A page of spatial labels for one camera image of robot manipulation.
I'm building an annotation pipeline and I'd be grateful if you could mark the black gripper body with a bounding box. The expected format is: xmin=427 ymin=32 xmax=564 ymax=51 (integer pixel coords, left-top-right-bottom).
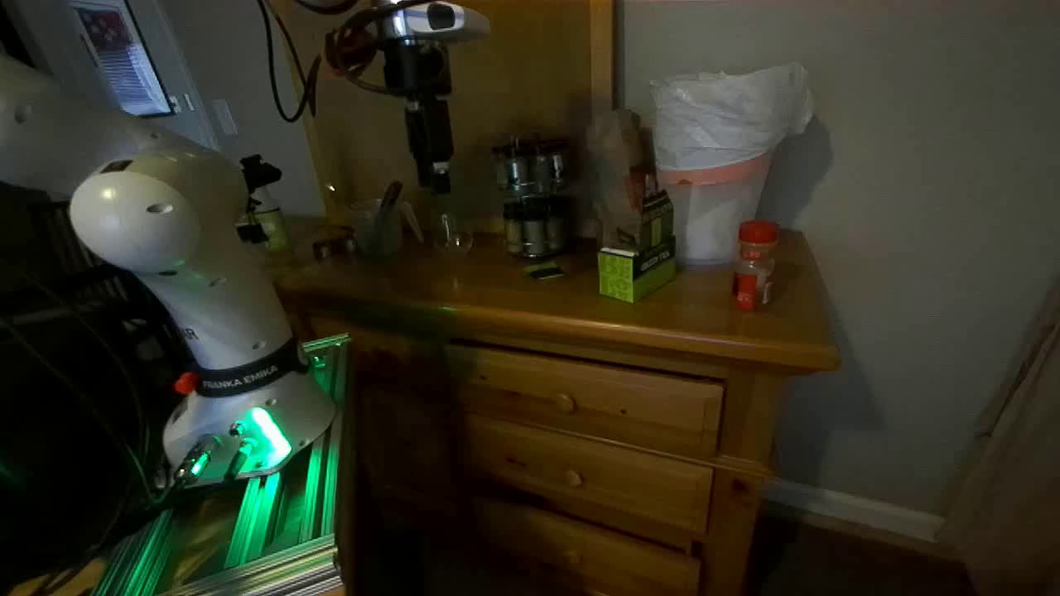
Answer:
xmin=379 ymin=37 xmax=457 ymax=116

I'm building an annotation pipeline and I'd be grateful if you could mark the round clear glass jar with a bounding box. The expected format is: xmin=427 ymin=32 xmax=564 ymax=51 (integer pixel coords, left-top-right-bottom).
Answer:
xmin=433 ymin=205 xmax=480 ymax=256

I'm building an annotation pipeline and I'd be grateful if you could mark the clear plastic measuring jug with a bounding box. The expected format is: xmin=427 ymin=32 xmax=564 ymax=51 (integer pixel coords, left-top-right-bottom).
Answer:
xmin=346 ymin=200 xmax=415 ymax=266

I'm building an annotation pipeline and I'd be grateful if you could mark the glass jars cluster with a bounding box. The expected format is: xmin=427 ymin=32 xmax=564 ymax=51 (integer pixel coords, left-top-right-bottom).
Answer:
xmin=490 ymin=136 xmax=579 ymax=266

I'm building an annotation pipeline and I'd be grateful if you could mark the small yellow green bottle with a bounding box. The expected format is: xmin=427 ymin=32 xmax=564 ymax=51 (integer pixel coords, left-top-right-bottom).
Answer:
xmin=254 ymin=205 xmax=294 ymax=256

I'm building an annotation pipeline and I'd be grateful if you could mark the green cardboard box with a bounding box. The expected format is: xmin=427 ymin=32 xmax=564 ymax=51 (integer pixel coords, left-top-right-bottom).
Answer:
xmin=592 ymin=190 xmax=681 ymax=304

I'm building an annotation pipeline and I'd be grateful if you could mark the wooden dresser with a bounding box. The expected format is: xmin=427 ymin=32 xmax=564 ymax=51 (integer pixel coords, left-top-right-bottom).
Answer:
xmin=270 ymin=214 xmax=845 ymax=596

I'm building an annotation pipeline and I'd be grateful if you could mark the white bin with bag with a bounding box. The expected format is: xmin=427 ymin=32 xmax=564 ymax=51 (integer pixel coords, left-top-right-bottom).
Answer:
xmin=649 ymin=63 xmax=818 ymax=268

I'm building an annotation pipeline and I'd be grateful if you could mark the wooden dresser drawer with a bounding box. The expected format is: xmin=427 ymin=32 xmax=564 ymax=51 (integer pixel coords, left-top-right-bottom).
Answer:
xmin=461 ymin=414 xmax=719 ymax=539
xmin=470 ymin=494 xmax=706 ymax=596
xmin=445 ymin=342 xmax=727 ymax=464

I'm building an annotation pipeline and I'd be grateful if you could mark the red lid spice bottle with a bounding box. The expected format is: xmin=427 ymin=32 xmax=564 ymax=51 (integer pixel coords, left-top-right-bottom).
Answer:
xmin=731 ymin=217 xmax=784 ymax=314

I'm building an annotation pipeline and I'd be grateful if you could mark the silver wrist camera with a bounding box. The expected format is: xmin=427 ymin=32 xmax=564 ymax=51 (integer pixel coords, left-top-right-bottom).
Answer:
xmin=364 ymin=0 xmax=492 ymax=51

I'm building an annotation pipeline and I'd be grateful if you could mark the reddish wrist cable bundle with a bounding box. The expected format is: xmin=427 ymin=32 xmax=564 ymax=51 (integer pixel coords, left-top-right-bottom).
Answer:
xmin=321 ymin=10 xmax=386 ymax=81

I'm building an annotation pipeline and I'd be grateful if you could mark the black hanging cable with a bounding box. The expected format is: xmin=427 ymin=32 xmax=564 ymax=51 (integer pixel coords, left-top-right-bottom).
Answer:
xmin=254 ymin=0 xmax=323 ymax=127

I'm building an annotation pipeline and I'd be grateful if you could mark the black camera on stand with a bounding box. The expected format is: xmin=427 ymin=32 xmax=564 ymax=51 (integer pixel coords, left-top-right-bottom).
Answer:
xmin=235 ymin=153 xmax=283 ymax=248

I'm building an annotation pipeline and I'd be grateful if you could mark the white wall switch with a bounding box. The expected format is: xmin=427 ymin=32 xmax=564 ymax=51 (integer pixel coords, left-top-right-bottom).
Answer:
xmin=209 ymin=96 xmax=241 ymax=142

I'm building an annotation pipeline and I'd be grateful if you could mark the wall mounted screen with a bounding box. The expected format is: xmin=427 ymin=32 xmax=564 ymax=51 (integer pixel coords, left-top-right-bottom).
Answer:
xmin=62 ymin=0 xmax=183 ymax=123

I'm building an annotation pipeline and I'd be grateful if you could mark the aluminium profile mounting frame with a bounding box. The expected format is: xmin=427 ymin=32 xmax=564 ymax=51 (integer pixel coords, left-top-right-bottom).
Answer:
xmin=91 ymin=330 xmax=355 ymax=596

